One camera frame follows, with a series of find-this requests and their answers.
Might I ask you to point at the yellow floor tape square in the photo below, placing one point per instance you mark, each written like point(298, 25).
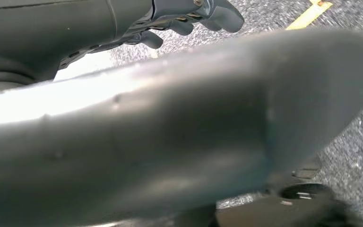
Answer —
point(308, 15)

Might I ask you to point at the robot left arm ribbed sleeve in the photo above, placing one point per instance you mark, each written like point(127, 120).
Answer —
point(0, 78)

